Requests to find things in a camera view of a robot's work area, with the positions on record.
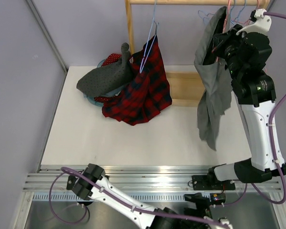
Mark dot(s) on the red plaid skirt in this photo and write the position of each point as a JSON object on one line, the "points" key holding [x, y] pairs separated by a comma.
{"points": [[146, 95]]}

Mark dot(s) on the pink wire hanger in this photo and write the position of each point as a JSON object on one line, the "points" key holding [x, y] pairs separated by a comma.
{"points": [[255, 3], [226, 14]]}

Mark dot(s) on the teal plastic bin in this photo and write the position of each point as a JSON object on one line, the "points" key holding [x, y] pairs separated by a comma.
{"points": [[98, 101]]}

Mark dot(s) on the aluminium corner post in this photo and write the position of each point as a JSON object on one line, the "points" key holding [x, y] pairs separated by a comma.
{"points": [[41, 24]]}

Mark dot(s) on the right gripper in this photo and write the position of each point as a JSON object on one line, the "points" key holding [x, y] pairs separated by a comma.
{"points": [[220, 41]]}

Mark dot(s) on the wooden clothes rack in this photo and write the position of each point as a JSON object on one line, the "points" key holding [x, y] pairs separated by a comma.
{"points": [[186, 87]]}

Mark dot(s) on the red white-dotted skirt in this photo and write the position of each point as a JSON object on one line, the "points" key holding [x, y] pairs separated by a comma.
{"points": [[112, 58]]}

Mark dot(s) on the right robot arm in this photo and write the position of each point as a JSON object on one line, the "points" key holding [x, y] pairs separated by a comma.
{"points": [[255, 92]]}

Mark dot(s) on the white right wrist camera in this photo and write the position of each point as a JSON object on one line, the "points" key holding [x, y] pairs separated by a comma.
{"points": [[261, 23]]}

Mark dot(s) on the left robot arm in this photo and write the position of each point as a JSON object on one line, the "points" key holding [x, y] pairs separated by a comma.
{"points": [[92, 184]]}

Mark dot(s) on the blue wire hanger with plaid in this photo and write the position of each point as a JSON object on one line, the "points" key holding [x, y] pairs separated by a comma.
{"points": [[150, 40]]}

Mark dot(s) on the dark grey dotted skirt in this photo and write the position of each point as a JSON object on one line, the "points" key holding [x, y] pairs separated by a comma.
{"points": [[102, 80]]}

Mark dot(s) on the aluminium rail base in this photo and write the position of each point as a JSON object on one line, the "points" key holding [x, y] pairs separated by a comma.
{"points": [[158, 184]]}

